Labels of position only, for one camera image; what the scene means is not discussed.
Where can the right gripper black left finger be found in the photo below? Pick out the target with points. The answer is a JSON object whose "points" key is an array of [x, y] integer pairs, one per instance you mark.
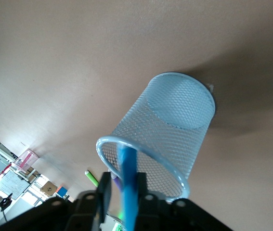
{"points": [[102, 192]]}

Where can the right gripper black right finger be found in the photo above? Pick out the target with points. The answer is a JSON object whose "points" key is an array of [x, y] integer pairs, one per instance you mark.
{"points": [[150, 211]]}

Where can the blue marker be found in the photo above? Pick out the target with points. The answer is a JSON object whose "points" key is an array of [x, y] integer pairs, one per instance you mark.
{"points": [[127, 192]]}

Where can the purple marker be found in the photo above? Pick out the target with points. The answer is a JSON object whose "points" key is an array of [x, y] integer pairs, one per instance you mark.
{"points": [[117, 184]]}

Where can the green marker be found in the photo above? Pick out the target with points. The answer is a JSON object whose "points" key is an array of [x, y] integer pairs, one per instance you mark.
{"points": [[91, 179]]}

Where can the colourful puzzle cube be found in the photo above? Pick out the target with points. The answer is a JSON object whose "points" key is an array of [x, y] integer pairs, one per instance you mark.
{"points": [[61, 191]]}

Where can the cardboard box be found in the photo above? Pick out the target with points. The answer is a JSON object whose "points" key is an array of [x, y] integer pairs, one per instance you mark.
{"points": [[48, 188]]}

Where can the light blue mesh cup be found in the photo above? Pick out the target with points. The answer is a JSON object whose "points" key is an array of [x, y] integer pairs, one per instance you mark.
{"points": [[174, 134]]}

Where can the white paper board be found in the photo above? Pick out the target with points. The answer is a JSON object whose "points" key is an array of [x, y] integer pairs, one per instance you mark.
{"points": [[12, 185]]}

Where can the brown paper table cover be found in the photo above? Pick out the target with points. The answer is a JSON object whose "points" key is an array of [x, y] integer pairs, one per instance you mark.
{"points": [[78, 72]]}

